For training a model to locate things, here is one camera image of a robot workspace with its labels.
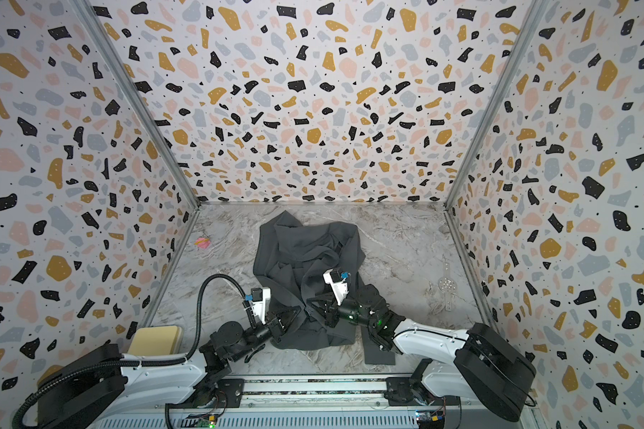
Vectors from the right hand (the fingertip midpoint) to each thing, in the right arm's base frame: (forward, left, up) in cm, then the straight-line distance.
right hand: (305, 300), depth 73 cm
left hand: (-2, +1, -1) cm, 3 cm away
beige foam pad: (-6, +47, -17) cm, 50 cm away
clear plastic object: (+15, -48, -19) cm, 54 cm away
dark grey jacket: (+18, 0, -12) cm, 21 cm away
